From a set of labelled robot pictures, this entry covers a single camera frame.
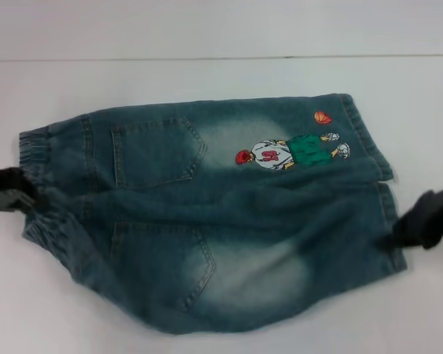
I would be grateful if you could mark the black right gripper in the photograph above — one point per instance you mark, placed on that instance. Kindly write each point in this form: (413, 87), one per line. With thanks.
(428, 221)

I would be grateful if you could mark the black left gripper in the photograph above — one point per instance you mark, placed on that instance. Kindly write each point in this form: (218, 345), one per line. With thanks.
(3, 201)

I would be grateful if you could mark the blue denim shorts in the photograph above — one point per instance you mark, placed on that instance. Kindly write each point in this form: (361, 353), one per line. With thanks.
(221, 210)

